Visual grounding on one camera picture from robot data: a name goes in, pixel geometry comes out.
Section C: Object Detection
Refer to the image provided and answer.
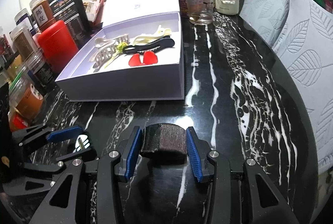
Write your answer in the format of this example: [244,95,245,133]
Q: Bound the green flower gold hairpin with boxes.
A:
[103,41,128,68]

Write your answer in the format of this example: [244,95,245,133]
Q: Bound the black hair claw clip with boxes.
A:
[122,36,175,54]

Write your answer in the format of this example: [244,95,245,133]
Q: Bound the cream hair claw clip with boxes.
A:
[130,25,172,45]

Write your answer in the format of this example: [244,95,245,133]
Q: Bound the small white striped hair clip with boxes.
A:
[73,134,90,152]

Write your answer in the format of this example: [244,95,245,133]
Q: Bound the brown spice plastic jar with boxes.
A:
[10,23,38,61]

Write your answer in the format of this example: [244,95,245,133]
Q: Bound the red cylindrical canister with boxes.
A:
[38,20,79,74]

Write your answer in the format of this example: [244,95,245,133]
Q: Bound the pearl silver hair claw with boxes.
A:
[94,34,129,49]

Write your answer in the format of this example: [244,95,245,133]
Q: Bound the lavender gift box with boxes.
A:
[56,0,184,101]

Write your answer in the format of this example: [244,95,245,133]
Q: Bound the orange peel labelled jar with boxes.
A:
[29,0,56,32]

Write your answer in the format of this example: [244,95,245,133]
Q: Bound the black snack bag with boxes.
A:
[48,0,91,49]

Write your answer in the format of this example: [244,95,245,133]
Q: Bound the red snack packet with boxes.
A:
[86,0,104,26]

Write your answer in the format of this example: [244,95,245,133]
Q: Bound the near leaf pattern chair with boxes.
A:
[273,0,332,174]

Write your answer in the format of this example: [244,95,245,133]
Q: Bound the leaf pattern chair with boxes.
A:
[273,0,332,174]
[239,0,290,47]

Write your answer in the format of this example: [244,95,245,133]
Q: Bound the glass mug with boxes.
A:
[186,0,215,25]

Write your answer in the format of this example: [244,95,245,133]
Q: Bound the far leaf pattern chair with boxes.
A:
[239,0,290,47]

